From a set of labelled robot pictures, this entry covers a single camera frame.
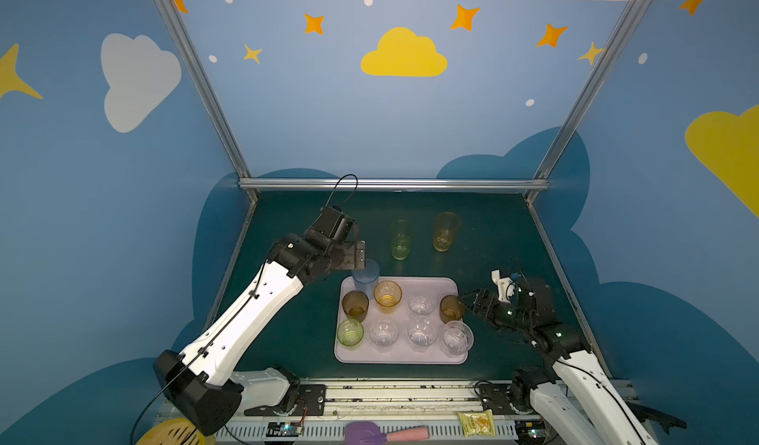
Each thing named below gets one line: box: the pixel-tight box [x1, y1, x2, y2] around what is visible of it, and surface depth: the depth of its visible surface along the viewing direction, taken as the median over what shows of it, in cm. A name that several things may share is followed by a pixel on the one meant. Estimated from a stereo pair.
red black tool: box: [624, 401, 687, 436], surface depth 60 cm
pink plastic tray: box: [334, 275, 469, 365], surface depth 86 cm
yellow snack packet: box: [457, 408, 497, 439], surface depth 72 cm
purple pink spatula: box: [344, 421, 430, 445], surface depth 71 cm
